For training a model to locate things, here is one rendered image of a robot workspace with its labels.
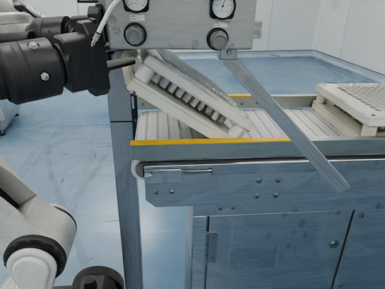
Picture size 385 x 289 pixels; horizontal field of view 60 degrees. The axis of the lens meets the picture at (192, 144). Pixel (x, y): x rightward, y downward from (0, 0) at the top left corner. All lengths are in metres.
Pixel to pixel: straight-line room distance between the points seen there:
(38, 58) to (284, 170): 0.48
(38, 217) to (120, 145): 0.27
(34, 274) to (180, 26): 0.66
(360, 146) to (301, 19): 5.75
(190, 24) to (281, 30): 5.78
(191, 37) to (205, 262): 0.54
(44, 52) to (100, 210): 1.56
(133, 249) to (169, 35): 0.79
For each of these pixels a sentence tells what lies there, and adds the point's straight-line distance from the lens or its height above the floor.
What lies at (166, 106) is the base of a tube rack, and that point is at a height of 0.99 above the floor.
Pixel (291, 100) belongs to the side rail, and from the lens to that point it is 0.94.
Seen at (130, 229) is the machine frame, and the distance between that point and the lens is 1.10.
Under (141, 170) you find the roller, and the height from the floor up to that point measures 0.86.
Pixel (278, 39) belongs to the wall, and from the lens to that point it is 6.29.
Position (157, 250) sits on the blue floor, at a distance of 1.74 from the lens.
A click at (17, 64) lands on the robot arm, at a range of 0.52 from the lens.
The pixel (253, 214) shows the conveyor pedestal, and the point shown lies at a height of 0.71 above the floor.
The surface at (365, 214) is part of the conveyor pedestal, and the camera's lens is 0.92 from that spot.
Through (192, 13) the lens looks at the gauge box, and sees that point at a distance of 0.53.
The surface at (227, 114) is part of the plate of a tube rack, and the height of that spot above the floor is 0.97.
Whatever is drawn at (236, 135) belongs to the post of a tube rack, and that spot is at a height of 0.93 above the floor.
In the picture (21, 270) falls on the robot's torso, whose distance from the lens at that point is 0.91.
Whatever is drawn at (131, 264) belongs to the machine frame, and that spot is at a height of 0.34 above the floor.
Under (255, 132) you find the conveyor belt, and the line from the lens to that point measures 0.78.
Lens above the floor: 1.19
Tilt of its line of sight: 26 degrees down
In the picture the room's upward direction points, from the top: 1 degrees clockwise
